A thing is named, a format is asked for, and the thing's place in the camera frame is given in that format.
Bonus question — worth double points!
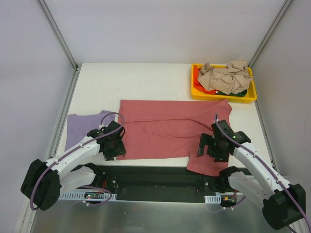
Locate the pink red t shirt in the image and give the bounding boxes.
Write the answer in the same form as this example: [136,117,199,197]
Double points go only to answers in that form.
[117,100,232,176]

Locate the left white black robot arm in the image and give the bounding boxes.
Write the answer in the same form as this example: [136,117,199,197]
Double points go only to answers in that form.
[20,121,126,211]

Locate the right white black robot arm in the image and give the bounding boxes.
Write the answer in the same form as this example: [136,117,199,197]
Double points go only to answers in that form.
[197,120,311,230]

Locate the folded lavender t shirt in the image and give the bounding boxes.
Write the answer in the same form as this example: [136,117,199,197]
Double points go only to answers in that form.
[65,110,116,151]

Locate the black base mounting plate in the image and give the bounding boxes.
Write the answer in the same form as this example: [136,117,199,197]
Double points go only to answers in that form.
[46,164,253,203]

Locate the orange t shirt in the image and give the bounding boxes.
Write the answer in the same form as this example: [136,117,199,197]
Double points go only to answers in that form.
[193,66,218,95]

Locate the green t shirt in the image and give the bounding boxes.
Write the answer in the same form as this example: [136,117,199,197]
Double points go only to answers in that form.
[216,90,247,97]

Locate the yellow plastic bin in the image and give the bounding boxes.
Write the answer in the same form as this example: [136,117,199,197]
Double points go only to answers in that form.
[190,64,257,103]

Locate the beige crumpled t shirt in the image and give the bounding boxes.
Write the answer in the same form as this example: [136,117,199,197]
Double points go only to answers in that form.
[198,60,252,95]

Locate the aluminium front frame rail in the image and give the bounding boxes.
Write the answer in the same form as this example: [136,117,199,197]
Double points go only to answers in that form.
[30,170,294,195]

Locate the right white cable duct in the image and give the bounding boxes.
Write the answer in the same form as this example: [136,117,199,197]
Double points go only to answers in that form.
[204,195,222,204]

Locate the white cable duct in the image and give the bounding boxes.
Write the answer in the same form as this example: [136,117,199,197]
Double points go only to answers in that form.
[204,195,222,204]
[59,191,117,202]

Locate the left white cable duct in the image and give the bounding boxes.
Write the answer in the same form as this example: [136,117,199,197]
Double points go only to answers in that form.
[59,191,117,202]

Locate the left aluminium corner post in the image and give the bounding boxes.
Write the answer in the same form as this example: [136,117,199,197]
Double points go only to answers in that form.
[36,0,80,71]

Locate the aluminium corner post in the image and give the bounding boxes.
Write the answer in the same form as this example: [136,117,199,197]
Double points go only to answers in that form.
[36,0,80,71]
[248,0,294,68]

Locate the right aluminium corner post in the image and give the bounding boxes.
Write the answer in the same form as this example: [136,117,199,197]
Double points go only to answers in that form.
[248,0,294,68]

